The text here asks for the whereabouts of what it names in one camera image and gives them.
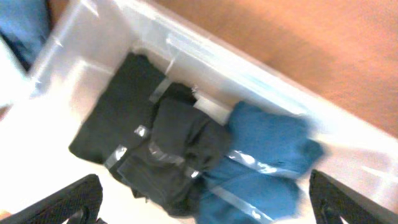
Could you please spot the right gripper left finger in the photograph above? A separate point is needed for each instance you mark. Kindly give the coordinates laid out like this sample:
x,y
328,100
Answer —
x,y
77,203

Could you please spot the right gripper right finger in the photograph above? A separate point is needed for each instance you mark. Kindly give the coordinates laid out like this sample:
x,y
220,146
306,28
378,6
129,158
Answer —
x,y
334,202

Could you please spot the blue taped cloth bundle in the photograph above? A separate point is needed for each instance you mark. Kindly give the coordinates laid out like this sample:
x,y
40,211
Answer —
x,y
256,182

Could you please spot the small black taped cloth bundle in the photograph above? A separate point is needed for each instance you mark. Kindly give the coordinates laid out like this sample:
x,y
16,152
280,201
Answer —
x,y
166,168

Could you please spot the large black taped cloth bundle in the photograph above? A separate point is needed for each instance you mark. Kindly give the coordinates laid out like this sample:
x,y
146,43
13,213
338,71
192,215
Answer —
x,y
129,102

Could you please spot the clear plastic storage bin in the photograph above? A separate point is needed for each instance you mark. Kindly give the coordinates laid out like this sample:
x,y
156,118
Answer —
x,y
84,51

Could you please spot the white label in bin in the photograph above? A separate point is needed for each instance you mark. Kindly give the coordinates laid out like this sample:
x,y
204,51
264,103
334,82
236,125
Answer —
x,y
215,109

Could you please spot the dark blue folded jeans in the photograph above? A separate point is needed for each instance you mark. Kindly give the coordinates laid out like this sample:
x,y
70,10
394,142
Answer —
x,y
25,26

